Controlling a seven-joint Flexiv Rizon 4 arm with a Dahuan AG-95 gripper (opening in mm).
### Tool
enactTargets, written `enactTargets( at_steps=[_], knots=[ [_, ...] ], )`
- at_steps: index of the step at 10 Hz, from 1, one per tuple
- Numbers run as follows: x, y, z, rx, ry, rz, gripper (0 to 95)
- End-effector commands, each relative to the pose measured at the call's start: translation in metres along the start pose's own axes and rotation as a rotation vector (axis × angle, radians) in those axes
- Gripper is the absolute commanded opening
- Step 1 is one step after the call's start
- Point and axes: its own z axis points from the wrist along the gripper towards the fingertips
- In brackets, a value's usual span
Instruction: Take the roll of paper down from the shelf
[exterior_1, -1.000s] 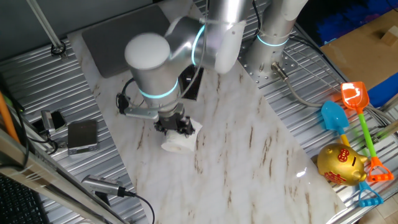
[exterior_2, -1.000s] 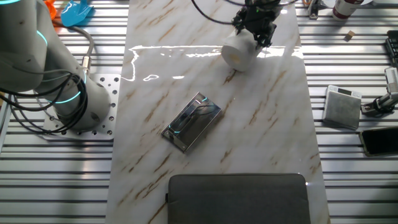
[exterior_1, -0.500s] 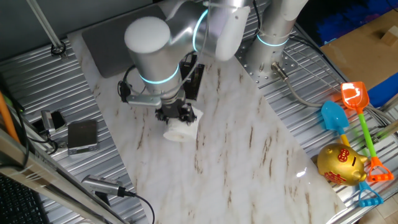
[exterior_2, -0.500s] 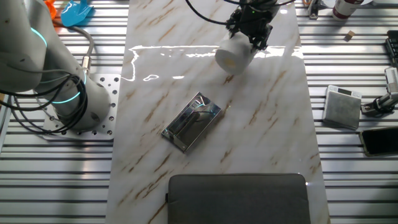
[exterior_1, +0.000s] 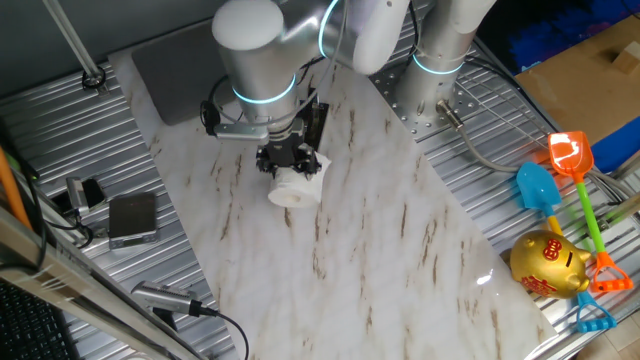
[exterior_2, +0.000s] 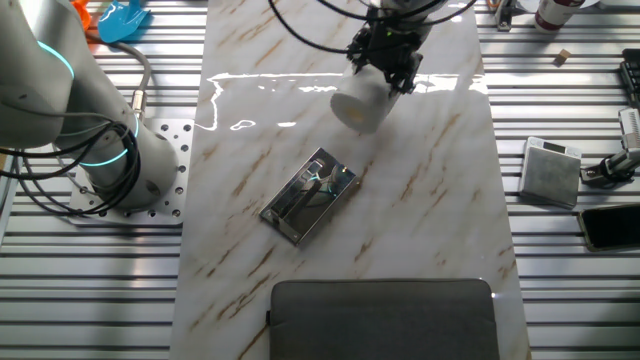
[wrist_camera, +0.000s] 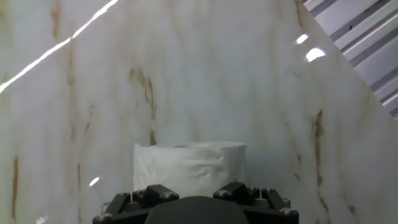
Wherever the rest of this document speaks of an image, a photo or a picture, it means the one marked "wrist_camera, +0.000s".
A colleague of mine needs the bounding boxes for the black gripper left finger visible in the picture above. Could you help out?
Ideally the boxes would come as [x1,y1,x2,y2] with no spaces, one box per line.
[92,183,180,224]

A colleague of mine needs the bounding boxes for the white toilet paper roll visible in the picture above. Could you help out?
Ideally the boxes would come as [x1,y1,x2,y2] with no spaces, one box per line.
[132,141,248,198]

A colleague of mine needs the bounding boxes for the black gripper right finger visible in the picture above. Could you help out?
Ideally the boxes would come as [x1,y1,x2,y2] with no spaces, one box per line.
[213,181,300,224]

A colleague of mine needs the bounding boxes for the marble pattern board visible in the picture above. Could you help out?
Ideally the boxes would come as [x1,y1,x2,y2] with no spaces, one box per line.
[0,0,398,224]

